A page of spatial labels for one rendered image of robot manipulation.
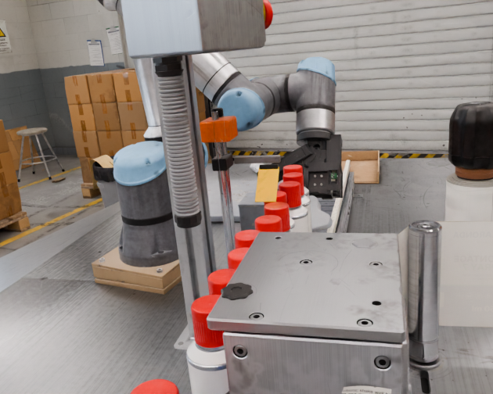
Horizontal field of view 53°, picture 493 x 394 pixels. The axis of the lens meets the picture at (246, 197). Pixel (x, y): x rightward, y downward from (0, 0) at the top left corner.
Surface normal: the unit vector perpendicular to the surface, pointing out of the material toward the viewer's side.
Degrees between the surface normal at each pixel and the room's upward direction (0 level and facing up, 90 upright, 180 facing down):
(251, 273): 0
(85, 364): 0
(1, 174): 91
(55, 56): 90
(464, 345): 0
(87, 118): 90
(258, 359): 90
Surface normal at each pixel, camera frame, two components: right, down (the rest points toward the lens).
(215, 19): 0.65, 0.17
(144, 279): -0.43, 0.30
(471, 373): -0.09, -0.95
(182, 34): -0.76, 0.26
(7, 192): 0.90, 0.01
